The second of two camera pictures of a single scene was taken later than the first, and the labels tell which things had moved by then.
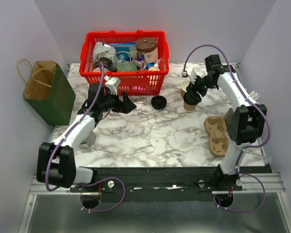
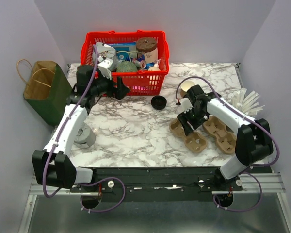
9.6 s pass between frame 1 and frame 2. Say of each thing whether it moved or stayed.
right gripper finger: moved
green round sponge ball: stayed
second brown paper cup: stayed
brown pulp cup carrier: moved
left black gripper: moved
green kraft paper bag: stayed
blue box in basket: stayed
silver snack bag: stayed
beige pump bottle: stayed
